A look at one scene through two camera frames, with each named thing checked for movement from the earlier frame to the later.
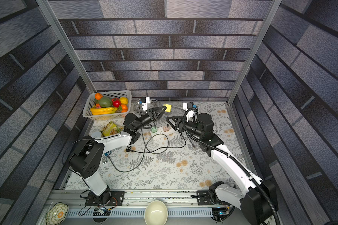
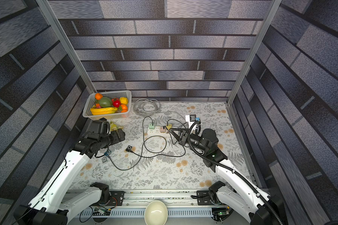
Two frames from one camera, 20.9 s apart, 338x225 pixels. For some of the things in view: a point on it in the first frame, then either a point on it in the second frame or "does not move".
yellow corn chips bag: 111,128 does not move
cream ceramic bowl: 156,213 does not move
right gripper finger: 172,121 → 172,130
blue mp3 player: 107,153 does not move
